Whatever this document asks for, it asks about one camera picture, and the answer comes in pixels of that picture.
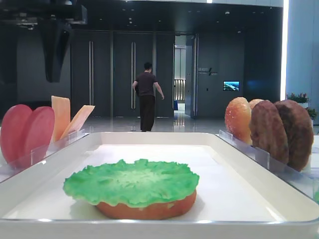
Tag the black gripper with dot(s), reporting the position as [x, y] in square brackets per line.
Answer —
[54, 17]

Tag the red tomato slice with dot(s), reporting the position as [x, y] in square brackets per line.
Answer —
[12, 125]
[36, 133]

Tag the left orange cheese slice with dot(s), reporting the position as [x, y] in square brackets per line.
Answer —
[61, 107]

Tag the orange cheese slice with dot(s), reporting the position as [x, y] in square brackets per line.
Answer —
[61, 107]
[78, 120]

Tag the right orange cheese slice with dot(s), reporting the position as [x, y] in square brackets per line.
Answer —
[78, 120]

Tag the green lettuce leaf in tray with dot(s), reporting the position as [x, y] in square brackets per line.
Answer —
[136, 185]

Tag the near brown meat patty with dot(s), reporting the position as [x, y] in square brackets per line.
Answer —
[268, 132]

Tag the brown meat patty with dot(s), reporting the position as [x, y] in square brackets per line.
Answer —
[298, 126]
[268, 132]

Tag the far brown meat patty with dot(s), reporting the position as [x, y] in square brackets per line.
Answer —
[298, 126]

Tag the green lettuce leaf on stand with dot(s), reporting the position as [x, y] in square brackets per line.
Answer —
[316, 192]

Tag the black double door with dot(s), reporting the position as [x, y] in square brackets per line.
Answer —
[105, 64]

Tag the person in black walking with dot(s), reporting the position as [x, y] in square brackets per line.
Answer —
[144, 85]

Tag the near sesame bun top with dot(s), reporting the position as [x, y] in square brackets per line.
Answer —
[237, 119]

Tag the sesame bun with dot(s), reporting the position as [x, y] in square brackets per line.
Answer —
[253, 102]
[237, 119]

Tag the far sesame bun top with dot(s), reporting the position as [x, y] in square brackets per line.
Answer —
[253, 102]

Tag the bottom bun slice in tray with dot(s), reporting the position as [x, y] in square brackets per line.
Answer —
[156, 211]

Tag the white rectangular tray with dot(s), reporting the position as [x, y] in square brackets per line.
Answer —
[237, 197]

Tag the potted flower plants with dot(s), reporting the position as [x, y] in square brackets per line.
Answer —
[303, 100]

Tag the clear left rail strip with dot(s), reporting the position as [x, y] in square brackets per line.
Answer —
[8, 170]

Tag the clear rail strip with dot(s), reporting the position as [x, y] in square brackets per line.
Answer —
[274, 161]
[8, 170]

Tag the wall display screen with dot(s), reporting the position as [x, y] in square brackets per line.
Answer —
[231, 85]

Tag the clear right rail strip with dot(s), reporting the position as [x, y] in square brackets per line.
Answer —
[274, 161]

